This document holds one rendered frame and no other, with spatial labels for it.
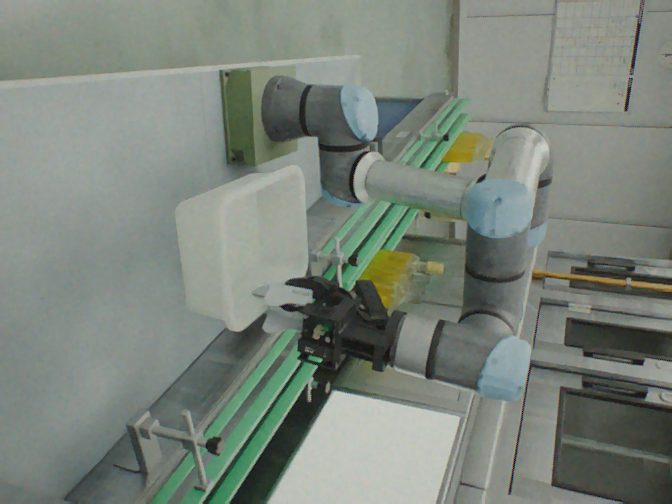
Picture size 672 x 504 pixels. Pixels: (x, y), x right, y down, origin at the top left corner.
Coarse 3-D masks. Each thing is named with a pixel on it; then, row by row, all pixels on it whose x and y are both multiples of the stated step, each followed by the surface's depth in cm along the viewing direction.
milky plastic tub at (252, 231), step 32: (224, 192) 72; (256, 192) 86; (288, 192) 85; (192, 224) 68; (224, 224) 66; (256, 224) 87; (288, 224) 87; (192, 256) 70; (224, 256) 67; (256, 256) 88; (288, 256) 89; (192, 288) 72; (224, 288) 68; (224, 320) 70
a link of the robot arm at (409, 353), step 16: (400, 320) 71; (416, 320) 70; (432, 320) 70; (400, 336) 69; (416, 336) 68; (432, 336) 75; (400, 352) 69; (416, 352) 68; (400, 368) 70; (416, 368) 69
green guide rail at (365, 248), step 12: (456, 120) 287; (456, 132) 268; (444, 144) 253; (432, 156) 240; (396, 204) 198; (384, 216) 191; (396, 216) 190; (372, 228) 183; (384, 228) 182; (372, 240) 175; (360, 252) 169; (348, 264) 163; (360, 264) 162; (324, 276) 158; (336, 276) 158; (348, 276) 157
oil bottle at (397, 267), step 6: (372, 264) 169; (378, 264) 169; (384, 264) 169; (390, 264) 168; (396, 264) 168; (402, 264) 168; (408, 264) 168; (384, 270) 166; (390, 270) 166; (396, 270) 165; (402, 270) 165; (408, 270) 165; (414, 270) 168; (408, 276) 165
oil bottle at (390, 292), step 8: (376, 280) 160; (352, 288) 159; (376, 288) 157; (384, 288) 156; (392, 288) 156; (400, 288) 157; (384, 296) 156; (392, 296) 155; (400, 296) 156; (384, 304) 157; (392, 304) 156
